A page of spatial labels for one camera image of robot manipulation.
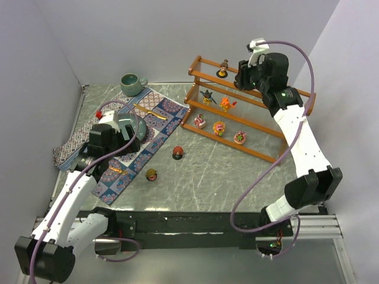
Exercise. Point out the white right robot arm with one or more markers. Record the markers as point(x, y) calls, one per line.
point(316, 179)

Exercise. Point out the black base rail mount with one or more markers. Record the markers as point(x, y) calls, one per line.
point(183, 230)

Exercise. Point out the orange fox figurine toy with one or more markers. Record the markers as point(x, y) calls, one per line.
point(225, 104)

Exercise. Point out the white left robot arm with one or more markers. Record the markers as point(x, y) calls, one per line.
point(51, 250)

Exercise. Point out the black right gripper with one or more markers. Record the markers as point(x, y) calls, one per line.
point(242, 76)

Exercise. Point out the orange wooden two-tier shelf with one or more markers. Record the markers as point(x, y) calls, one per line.
point(264, 139)

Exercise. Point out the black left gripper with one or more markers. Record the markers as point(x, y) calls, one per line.
point(127, 139)

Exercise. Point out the red-haired figurine toy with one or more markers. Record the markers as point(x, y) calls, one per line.
point(178, 153)

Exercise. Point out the green ceramic mug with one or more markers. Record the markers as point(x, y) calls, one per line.
point(132, 85)

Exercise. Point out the teal ceramic plate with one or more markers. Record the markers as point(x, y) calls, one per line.
point(139, 126)

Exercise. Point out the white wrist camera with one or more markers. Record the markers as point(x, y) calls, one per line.
point(110, 118)
point(257, 47)

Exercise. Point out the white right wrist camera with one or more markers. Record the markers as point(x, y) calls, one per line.
point(257, 47)

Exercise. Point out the pink bear clover toy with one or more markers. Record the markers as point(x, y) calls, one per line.
point(240, 137)

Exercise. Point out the brown-haired bun figurine toy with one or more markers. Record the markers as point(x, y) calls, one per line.
point(222, 72)

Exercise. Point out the strawberry cake toy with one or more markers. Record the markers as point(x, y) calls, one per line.
point(199, 121)

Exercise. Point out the gold butter knife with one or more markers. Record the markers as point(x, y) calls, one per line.
point(149, 111)

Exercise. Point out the gold fork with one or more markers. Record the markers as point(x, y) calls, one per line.
point(120, 171)

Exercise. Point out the olive-hat figurine toy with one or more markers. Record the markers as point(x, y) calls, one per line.
point(151, 174)

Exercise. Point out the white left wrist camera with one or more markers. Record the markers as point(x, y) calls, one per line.
point(110, 118)

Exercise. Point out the pink sunflower pig toy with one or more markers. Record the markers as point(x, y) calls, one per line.
point(219, 128)

